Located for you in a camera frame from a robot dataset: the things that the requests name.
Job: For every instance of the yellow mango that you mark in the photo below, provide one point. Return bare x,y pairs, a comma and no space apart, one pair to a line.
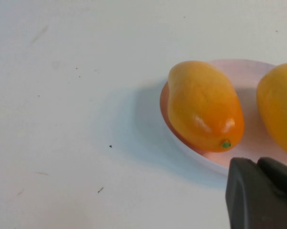
281,107

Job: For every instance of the pink round plate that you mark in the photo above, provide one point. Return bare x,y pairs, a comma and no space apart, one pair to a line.
250,133

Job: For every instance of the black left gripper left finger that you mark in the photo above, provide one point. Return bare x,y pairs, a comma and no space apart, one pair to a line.
248,200

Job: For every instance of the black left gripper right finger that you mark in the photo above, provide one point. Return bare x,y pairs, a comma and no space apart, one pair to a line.
281,181

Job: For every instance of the orange mango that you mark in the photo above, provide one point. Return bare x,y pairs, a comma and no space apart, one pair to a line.
203,105

